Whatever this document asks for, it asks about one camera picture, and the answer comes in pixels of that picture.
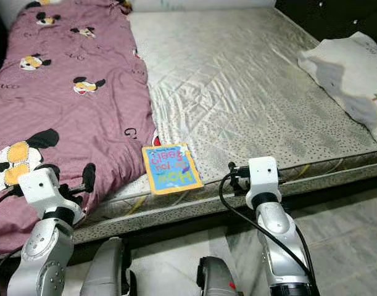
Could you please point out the pink Mickey Mouse blanket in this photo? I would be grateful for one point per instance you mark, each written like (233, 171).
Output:
(77, 123)

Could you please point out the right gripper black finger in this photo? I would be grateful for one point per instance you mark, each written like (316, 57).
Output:
(232, 169)

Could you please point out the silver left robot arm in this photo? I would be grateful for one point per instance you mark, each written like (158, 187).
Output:
(43, 253)

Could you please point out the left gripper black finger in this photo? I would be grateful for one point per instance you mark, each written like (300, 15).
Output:
(46, 168)
(88, 176)

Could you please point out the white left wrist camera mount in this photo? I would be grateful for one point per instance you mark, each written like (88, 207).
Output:
(40, 188)

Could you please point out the blue yellow children's book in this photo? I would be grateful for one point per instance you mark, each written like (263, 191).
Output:
(173, 169)

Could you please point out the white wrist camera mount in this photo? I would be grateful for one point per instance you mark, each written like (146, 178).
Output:
(263, 172)
(40, 188)

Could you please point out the white pillow with tree print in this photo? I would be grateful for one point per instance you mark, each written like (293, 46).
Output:
(355, 74)

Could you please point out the silver robot right leg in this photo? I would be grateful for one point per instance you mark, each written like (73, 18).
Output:
(219, 280)

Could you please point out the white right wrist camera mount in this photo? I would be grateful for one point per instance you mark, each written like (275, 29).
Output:
(263, 172)

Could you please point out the quilted white mattress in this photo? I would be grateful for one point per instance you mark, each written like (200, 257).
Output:
(231, 80)

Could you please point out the dark bed base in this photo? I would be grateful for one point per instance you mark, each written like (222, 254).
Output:
(355, 188)

